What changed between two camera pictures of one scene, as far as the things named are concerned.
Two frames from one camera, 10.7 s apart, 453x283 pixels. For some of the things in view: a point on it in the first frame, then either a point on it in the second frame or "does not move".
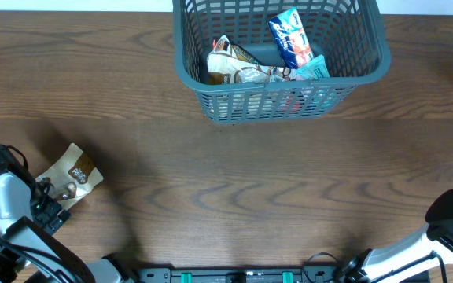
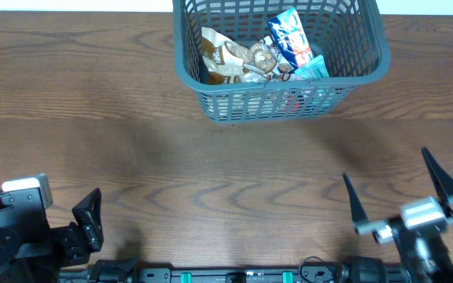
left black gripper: [48, 204] to [76, 249]
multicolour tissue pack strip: [291, 38] does not move
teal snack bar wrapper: [316, 68] does not move
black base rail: [325, 274] does not move
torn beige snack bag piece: [72, 176] to [256, 62]
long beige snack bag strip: [226, 68] to [242, 104]
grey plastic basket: [352, 34] does not move
